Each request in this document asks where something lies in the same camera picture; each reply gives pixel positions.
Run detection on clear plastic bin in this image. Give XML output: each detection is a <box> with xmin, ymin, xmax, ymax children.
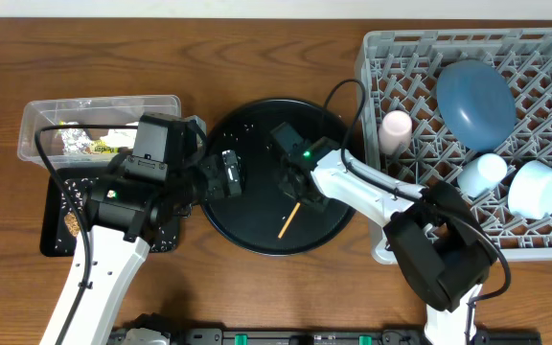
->
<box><xmin>17</xmin><ymin>95</ymin><xmax>181</xmax><ymax>169</ymax></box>

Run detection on white tissue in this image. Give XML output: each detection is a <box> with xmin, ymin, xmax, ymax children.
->
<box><xmin>101</xmin><ymin>128</ymin><xmax>137</xmax><ymax>149</ymax></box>

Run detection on spilled rice grains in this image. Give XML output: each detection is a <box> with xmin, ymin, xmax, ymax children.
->
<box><xmin>55</xmin><ymin>123</ymin><xmax>287</xmax><ymax>254</ymax></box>

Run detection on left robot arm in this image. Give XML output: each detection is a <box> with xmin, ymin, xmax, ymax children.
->
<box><xmin>41</xmin><ymin>112</ymin><xmax>243</xmax><ymax>344</ymax></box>

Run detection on black rectangular tray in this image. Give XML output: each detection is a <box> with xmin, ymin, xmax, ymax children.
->
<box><xmin>39</xmin><ymin>167</ymin><xmax>181</xmax><ymax>257</ymax></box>

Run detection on light blue bowl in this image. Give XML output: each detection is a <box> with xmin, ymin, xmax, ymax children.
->
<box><xmin>507</xmin><ymin>161</ymin><xmax>552</xmax><ymax>219</ymax></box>

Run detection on light blue cup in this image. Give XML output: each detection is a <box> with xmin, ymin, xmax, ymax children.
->
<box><xmin>457</xmin><ymin>153</ymin><xmax>507</xmax><ymax>197</ymax></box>

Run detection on dark blue plate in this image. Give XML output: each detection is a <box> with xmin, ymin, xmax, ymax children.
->
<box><xmin>436</xmin><ymin>59</ymin><xmax>517</xmax><ymax>152</ymax></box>

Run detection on round black tray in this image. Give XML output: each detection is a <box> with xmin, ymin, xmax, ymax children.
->
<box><xmin>203</xmin><ymin>99</ymin><xmax>355</xmax><ymax>256</ymax></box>

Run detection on pink cup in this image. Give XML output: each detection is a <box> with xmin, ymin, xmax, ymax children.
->
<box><xmin>378</xmin><ymin>110</ymin><xmax>412</xmax><ymax>155</ymax></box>

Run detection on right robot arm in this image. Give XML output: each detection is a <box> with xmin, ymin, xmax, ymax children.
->
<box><xmin>271</xmin><ymin>137</ymin><xmax>499</xmax><ymax>344</ymax></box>

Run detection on grey dishwasher rack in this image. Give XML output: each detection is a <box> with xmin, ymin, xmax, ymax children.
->
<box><xmin>356</xmin><ymin>28</ymin><xmax>552</xmax><ymax>262</ymax></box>

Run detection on wooden chopstick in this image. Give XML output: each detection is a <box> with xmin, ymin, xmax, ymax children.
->
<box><xmin>278</xmin><ymin>202</ymin><xmax>301</xmax><ymax>239</ymax></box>

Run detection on brown cookie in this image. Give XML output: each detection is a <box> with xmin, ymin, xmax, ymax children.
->
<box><xmin>63</xmin><ymin>212</ymin><xmax>81</xmax><ymax>238</ymax></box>

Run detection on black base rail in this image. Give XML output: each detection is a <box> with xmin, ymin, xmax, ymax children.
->
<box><xmin>107</xmin><ymin>313</ymin><xmax>543</xmax><ymax>345</ymax></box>

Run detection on yellow foil snack wrapper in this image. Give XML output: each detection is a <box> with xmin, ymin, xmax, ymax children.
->
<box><xmin>56</xmin><ymin>128</ymin><xmax>121</xmax><ymax>155</ymax></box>

